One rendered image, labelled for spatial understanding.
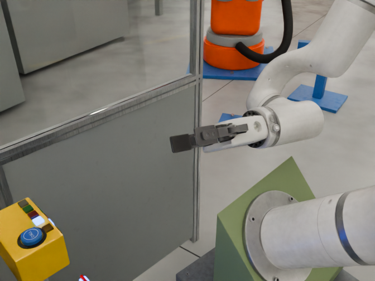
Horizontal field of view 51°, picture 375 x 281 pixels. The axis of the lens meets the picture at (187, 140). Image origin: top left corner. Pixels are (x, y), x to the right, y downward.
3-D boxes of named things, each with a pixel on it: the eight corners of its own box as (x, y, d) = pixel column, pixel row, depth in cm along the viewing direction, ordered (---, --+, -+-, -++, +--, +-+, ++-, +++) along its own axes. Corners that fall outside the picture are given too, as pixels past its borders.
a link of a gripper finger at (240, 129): (261, 127, 67) (235, 132, 65) (237, 134, 74) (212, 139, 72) (260, 121, 67) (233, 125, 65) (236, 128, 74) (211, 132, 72)
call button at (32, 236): (18, 239, 77) (16, 233, 77) (37, 229, 80) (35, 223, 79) (27, 251, 75) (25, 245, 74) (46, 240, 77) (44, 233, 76)
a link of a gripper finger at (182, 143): (203, 147, 76) (174, 153, 73) (196, 149, 79) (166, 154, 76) (200, 131, 76) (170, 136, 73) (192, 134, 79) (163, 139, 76)
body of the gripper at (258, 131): (278, 143, 73) (231, 153, 68) (245, 149, 82) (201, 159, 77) (270, 104, 74) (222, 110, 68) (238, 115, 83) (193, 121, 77)
